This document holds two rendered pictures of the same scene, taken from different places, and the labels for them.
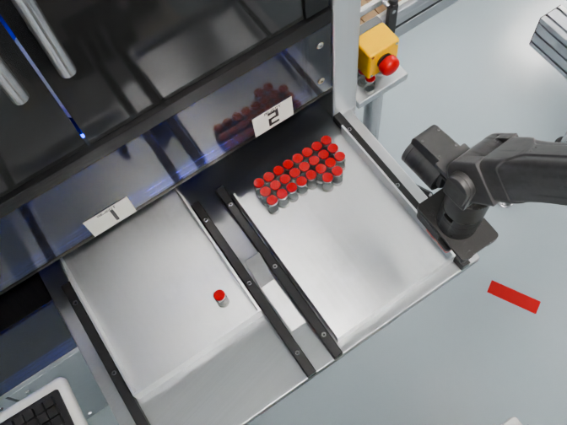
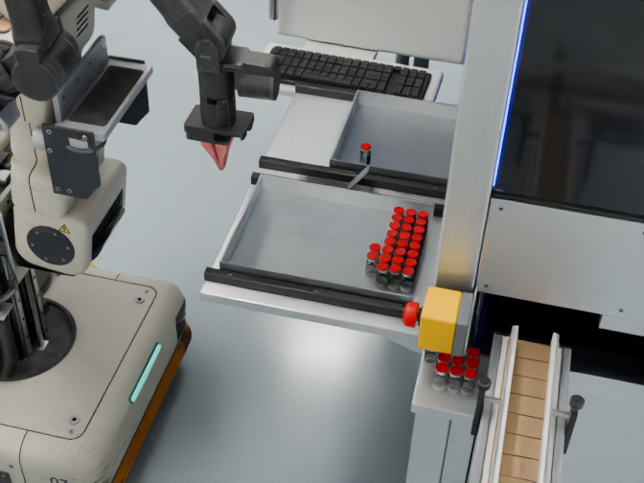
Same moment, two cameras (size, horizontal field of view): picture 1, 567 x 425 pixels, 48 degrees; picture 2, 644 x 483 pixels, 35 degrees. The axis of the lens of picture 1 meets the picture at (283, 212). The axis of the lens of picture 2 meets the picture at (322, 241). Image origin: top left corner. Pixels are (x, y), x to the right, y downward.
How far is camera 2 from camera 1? 1.77 m
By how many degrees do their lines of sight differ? 65
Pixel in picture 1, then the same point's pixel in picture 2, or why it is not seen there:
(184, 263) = (418, 167)
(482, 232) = (196, 121)
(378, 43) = (435, 300)
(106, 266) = not seen: hidden behind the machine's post
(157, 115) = not seen: hidden behind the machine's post
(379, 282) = (264, 232)
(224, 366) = (323, 140)
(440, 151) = (252, 55)
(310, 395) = (297, 451)
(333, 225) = (338, 244)
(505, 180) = not seen: outside the picture
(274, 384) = (281, 149)
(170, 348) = (368, 128)
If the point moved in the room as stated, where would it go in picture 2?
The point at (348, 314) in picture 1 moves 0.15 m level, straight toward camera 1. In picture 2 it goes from (269, 203) to (227, 165)
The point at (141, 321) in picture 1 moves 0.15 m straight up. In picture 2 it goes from (404, 128) to (410, 67)
